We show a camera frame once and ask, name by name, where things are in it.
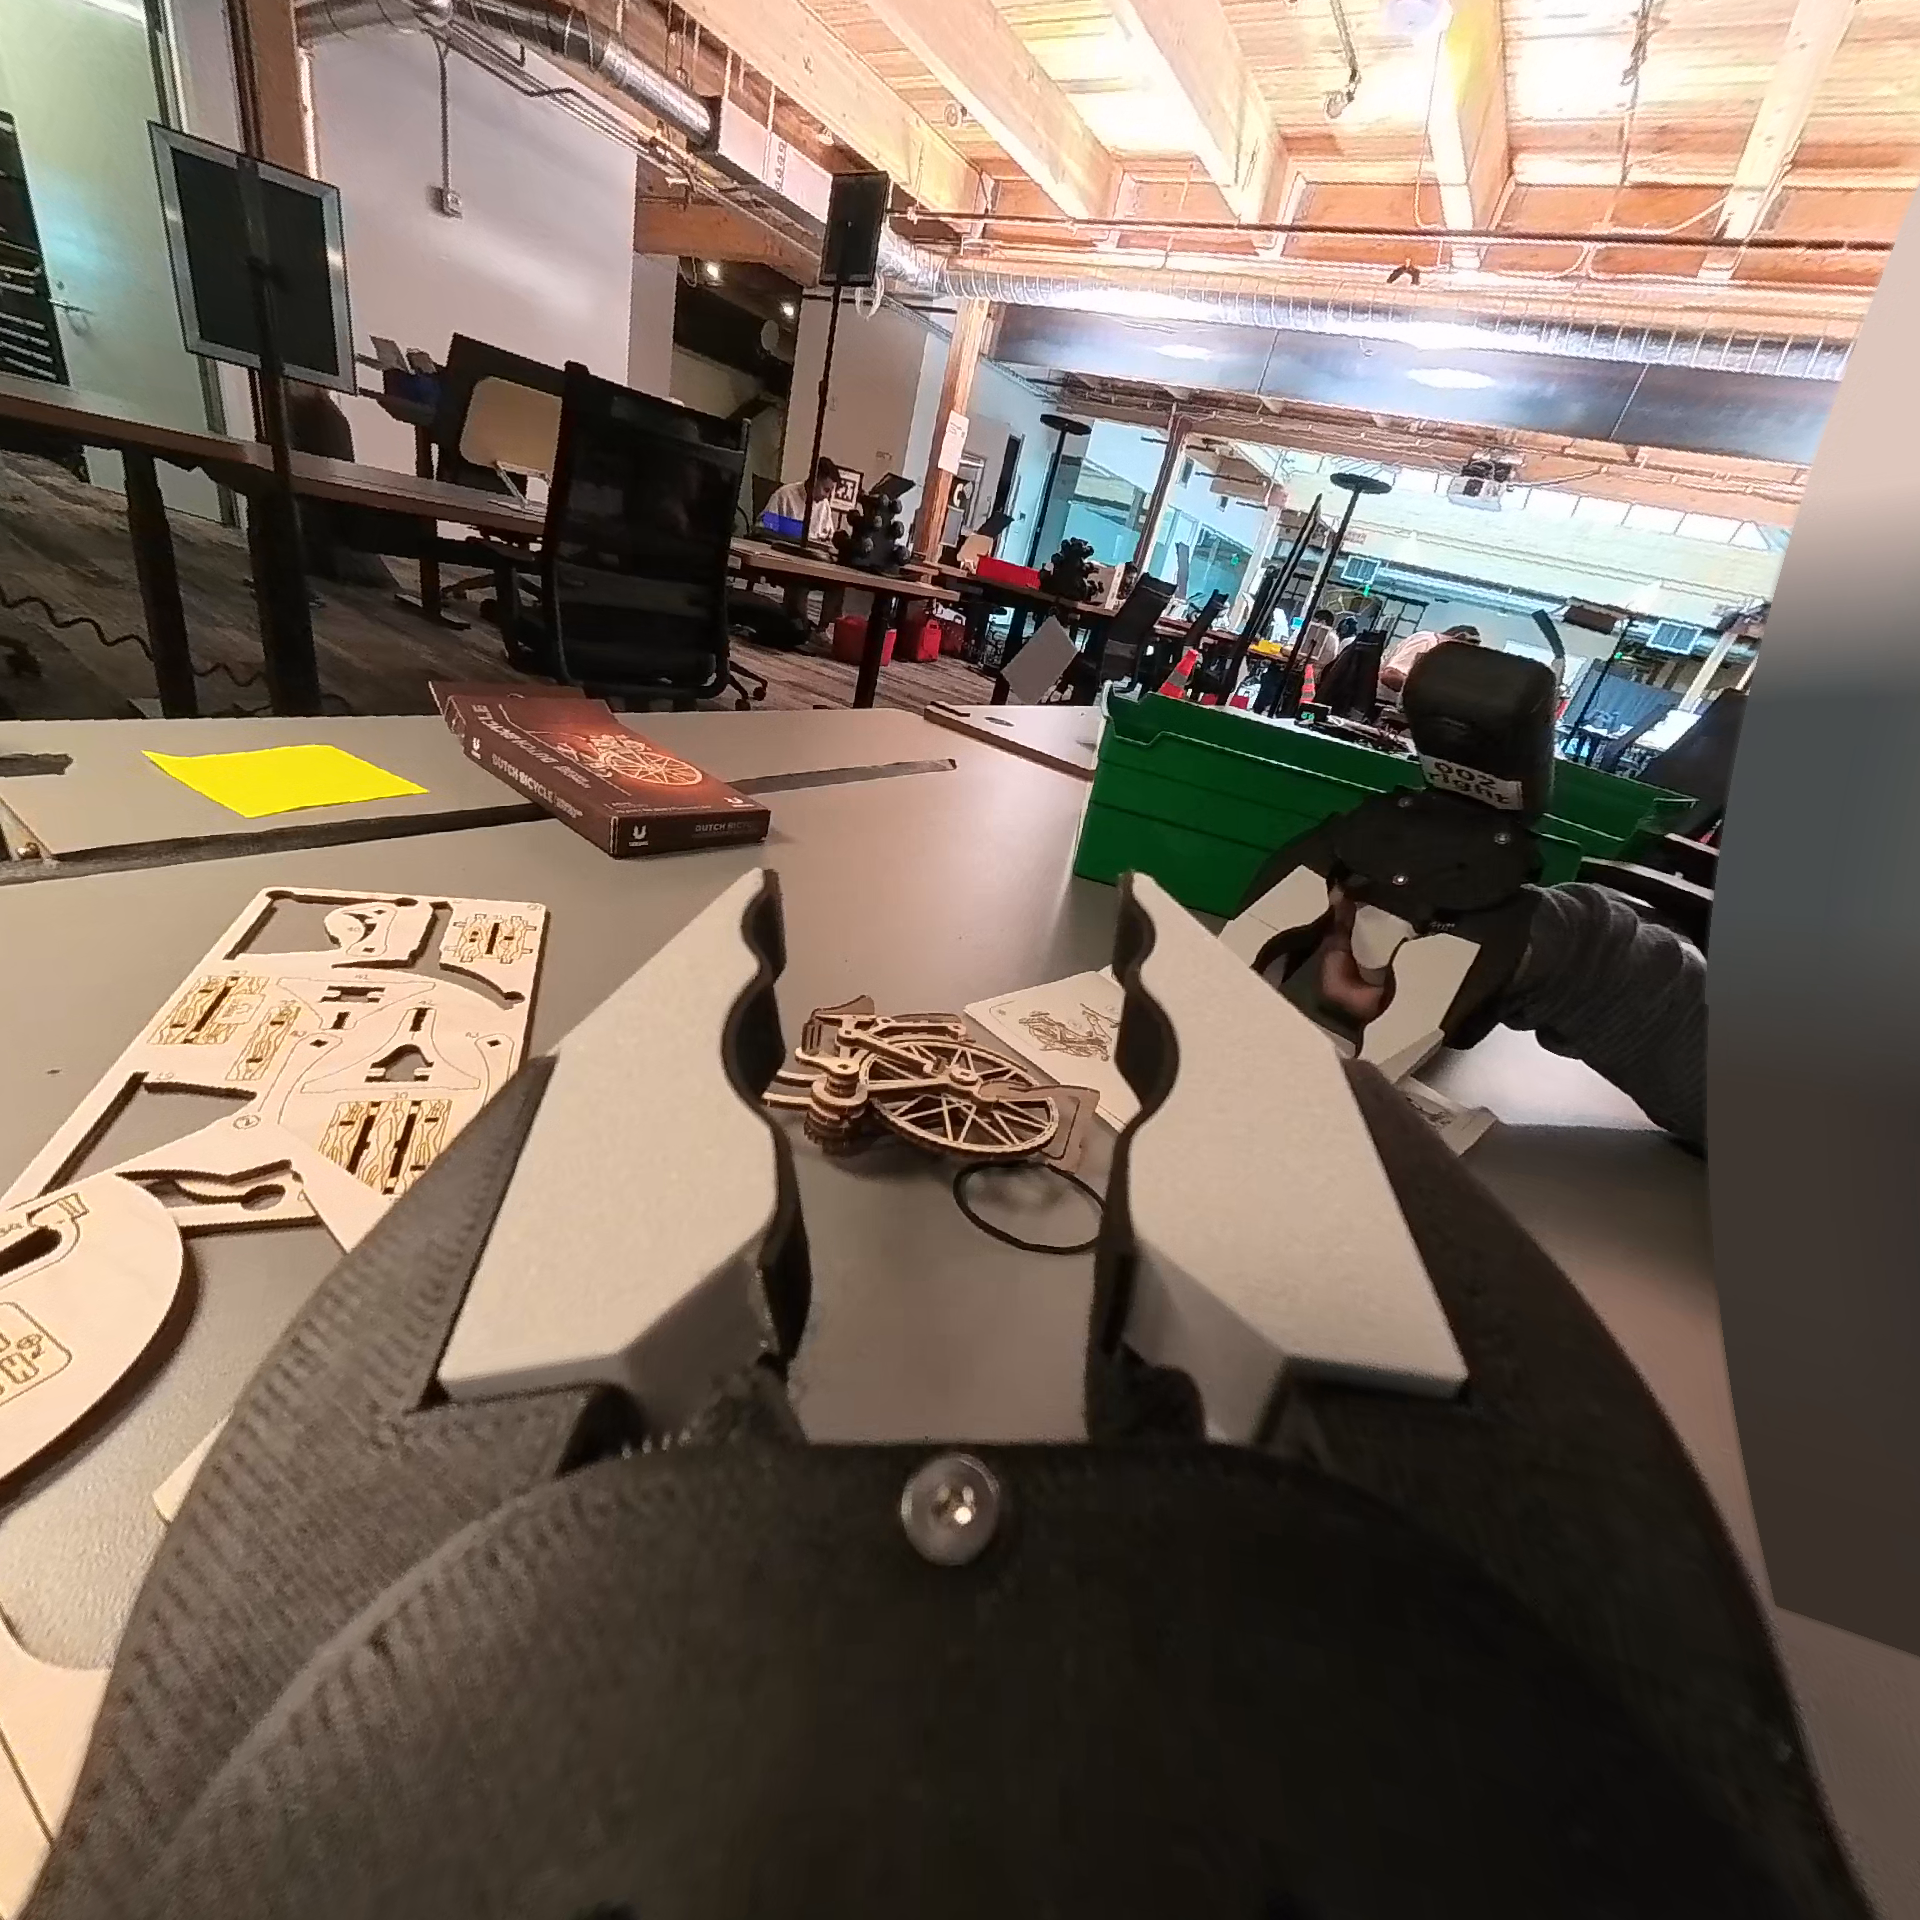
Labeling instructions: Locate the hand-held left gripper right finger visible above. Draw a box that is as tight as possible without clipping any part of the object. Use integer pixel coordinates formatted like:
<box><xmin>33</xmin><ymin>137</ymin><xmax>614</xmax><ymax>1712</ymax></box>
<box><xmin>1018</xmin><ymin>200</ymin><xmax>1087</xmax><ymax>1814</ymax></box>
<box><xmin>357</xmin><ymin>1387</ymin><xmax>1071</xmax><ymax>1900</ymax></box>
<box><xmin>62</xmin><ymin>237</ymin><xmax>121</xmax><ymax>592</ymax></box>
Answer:
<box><xmin>1101</xmin><ymin>873</ymin><xmax>1473</xmax><ymax>1444</ymax></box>

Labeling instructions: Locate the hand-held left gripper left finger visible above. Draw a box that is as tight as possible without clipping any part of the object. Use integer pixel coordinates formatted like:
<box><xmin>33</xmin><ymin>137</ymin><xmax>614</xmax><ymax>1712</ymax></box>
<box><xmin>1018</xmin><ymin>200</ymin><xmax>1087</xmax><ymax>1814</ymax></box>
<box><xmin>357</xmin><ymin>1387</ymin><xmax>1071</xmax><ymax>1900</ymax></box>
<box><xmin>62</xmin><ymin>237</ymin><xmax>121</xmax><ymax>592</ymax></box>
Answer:
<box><xmin>433</xmin><ymin>865</ymin><xmax>818</xmax><ymax>1413</ymax></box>

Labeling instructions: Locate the white instruction booklet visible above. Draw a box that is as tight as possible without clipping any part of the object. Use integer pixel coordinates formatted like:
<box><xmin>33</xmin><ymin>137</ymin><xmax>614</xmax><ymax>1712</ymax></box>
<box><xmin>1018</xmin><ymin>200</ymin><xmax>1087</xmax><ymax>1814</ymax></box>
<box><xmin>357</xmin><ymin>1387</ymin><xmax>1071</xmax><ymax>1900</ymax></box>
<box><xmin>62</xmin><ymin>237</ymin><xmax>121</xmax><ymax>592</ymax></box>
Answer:
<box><xmin>961</xmin><ymin>968</ymin><xmax>1504</xmax><ymax>1162</ymax></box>

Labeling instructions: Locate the wooden bicycle model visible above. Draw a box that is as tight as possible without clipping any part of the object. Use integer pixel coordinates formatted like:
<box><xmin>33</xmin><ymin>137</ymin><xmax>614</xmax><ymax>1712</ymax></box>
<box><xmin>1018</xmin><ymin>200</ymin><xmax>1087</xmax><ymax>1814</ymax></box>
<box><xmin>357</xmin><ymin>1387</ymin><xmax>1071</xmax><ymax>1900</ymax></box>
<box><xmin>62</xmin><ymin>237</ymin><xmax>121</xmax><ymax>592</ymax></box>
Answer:
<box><xmin>759</xmin><ymin>995</ymin><xmax>1107</xmax><ymax>1169</ymax></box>

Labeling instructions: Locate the person's right forearm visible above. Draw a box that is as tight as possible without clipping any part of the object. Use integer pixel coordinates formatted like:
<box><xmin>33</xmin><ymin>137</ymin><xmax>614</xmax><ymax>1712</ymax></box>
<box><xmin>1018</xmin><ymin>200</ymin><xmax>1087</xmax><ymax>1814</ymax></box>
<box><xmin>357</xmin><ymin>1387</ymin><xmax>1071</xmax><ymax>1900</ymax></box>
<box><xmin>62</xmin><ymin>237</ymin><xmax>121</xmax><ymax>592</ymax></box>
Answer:
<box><xmin>1477</xmin><ymin>882</ymin><xmax>1713</xmax><ymax>1154</ymax></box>

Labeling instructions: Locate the rectangular wooden parts sheet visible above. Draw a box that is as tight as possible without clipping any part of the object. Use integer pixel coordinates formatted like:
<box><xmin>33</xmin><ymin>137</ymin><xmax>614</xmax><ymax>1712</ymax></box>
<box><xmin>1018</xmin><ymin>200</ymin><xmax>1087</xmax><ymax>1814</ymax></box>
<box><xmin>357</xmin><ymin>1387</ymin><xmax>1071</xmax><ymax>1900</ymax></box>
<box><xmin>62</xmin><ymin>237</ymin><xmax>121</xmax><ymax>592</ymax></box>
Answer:
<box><xmin>0</xmin><ymin>884</ymin><xmax>553</xmax><ymax>1256</ymax></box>

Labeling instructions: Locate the round wooden parts sheet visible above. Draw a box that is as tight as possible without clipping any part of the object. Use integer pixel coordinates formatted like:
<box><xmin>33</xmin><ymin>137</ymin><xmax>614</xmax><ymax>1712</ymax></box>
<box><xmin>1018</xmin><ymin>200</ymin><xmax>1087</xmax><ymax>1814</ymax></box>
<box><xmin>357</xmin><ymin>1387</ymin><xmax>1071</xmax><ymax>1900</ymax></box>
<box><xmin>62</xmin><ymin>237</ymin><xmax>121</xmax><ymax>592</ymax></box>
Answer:
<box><xmin>0</xmin><ymin>1171</ymin><xmax>202</xmax><ymax>1491</ymax></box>

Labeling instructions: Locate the green plastic bin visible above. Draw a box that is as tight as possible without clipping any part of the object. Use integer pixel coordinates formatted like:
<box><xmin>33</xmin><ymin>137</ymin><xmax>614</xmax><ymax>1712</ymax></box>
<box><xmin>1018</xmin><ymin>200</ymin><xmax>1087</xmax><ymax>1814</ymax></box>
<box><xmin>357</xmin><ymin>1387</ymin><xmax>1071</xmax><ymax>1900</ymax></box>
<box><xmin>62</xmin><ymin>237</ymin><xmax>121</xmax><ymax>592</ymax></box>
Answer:
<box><xmin>1072</xmin><ymin>682</ymin><xmax>1706</xmax><ymax>929</ymax></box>

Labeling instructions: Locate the black floor lamp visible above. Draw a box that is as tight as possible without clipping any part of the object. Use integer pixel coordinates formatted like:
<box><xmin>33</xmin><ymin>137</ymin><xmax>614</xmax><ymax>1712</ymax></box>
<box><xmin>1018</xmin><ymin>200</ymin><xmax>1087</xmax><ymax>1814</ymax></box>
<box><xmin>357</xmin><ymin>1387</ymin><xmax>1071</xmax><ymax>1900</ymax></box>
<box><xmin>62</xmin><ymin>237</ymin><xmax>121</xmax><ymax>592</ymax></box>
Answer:
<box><xmin>1329</xmin><ymin>468</ymin><xmax>1398</xmax><ymax>633</ymax></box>
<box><xmin>1037</xmin><ymin>420</ymin><xmax>1098</xmax><ymax>564</ymax></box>

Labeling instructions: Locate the yellow sticky note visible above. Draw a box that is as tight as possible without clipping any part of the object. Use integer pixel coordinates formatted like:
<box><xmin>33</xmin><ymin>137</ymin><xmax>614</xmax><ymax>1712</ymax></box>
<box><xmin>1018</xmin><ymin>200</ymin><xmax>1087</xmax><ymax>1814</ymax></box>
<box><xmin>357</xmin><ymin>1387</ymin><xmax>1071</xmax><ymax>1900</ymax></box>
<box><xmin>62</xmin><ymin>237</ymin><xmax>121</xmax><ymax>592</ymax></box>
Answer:
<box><xmin>143</xmin><ymin>740</ymin><xmax>433</xmax><ymax>821</ymax></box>

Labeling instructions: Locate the dark wooden table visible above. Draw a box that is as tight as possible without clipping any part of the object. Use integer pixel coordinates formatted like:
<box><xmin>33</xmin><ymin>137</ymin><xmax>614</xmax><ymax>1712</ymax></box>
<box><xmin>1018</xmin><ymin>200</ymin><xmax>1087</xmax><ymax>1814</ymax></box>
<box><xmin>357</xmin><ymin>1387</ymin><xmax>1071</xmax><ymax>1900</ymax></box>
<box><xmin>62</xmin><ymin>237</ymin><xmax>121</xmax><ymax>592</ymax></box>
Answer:
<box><xmin>727</xmin><ymin>532</ymin><xmax>962</xmax><ymax>706</ymax></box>

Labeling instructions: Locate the black office chair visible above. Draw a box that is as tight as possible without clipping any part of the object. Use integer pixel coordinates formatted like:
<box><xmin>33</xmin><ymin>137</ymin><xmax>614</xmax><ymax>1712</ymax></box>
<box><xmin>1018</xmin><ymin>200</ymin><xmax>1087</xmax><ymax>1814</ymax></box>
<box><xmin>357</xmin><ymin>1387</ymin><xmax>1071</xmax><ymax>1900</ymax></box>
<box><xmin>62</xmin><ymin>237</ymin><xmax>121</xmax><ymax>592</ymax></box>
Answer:
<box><xmin>498</xmin><ymin>360</ymin><xmax>758</xmax><ymax>717</ymax></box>

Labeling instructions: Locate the long wooden table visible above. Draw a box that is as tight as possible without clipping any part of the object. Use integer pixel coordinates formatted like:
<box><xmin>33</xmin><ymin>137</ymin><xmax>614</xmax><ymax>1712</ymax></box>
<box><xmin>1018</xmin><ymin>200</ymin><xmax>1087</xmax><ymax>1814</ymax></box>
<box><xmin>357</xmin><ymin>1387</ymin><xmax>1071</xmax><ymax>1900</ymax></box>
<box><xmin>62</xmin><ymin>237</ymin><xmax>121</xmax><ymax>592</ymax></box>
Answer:
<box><xmin>0</xmin><ymin>376</ymin><xmax>561</xmax><ymax>722</ymax></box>

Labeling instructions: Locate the black speaker on stand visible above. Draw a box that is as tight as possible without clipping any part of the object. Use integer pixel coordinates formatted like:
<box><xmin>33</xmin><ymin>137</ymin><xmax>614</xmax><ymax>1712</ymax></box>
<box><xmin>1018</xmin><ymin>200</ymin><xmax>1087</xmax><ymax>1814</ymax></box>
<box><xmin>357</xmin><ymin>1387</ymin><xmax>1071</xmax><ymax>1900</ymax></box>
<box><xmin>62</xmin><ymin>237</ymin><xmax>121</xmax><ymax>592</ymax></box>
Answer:
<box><xmin>803</xmin><ymin>169</ymin><xmax>897</xmax><ymax>602</ymax></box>

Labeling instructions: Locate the silver framed monitor on stand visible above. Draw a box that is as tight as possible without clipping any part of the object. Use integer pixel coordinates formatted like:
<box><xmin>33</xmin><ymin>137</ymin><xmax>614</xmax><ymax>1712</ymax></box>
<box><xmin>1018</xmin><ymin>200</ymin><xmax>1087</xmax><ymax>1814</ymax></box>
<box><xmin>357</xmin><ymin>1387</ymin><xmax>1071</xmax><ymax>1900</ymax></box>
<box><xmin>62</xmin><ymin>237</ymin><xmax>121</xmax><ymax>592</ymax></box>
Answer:
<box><xmin>146</xmin><ymin>118</ymin><xmax>359</xmax><ymax>714</ymax></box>

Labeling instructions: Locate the black rubber ring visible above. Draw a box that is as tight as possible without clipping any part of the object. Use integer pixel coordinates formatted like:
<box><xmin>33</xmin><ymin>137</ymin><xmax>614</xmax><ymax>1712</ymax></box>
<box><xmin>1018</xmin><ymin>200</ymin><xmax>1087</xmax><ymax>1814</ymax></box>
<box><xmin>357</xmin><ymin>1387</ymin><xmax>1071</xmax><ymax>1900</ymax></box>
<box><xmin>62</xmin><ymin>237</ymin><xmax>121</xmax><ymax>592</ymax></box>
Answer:
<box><xmin>950</xmin><ymin>1160</ymin><xmax>1107</xmax><ymax>1257</ymax></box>

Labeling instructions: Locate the round silver duct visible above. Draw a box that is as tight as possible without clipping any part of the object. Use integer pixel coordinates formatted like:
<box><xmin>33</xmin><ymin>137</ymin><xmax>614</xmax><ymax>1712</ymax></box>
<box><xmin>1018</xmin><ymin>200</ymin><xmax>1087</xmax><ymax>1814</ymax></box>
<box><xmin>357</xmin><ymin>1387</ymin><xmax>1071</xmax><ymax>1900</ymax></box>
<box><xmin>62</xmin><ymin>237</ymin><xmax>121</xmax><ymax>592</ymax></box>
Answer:
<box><xmin>301</xmin><ymin>0</ymin><xmax>962</xmax><ymax>301</ymax></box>

